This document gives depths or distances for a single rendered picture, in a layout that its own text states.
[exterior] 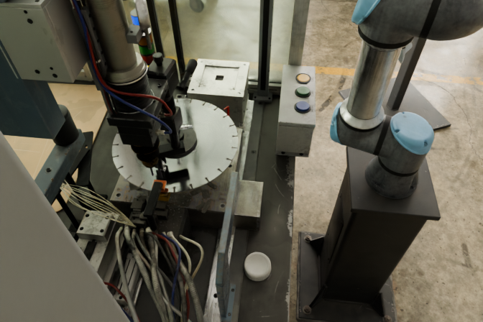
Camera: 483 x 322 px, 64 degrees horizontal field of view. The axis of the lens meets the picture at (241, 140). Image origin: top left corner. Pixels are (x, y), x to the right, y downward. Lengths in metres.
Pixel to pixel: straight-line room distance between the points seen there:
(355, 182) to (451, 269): 0.96
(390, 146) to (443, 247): 1.10
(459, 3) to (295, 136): 0.59
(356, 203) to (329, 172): 1.02
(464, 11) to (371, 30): 0.16
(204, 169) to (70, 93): 0.78
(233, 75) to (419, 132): 0.60
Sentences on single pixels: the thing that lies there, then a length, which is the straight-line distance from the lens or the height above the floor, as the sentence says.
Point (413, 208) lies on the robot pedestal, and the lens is 1.24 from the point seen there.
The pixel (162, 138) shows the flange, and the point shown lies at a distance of 1.04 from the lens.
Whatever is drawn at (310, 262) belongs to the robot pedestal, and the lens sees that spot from 1.89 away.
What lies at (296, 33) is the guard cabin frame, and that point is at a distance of 1.30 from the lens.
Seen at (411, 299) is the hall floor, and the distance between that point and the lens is 1.96.
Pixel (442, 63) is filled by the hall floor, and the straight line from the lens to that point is 3.19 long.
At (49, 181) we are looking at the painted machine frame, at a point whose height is 1.05.
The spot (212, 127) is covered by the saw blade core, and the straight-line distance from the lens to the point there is 1.06.
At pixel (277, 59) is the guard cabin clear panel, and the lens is 1.39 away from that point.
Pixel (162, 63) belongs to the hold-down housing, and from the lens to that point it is 0.78.
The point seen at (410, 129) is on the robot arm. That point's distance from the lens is 1.10.
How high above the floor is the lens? 1.71
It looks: 48 degrees down
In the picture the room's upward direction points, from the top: 1 degrees counter-clockwise
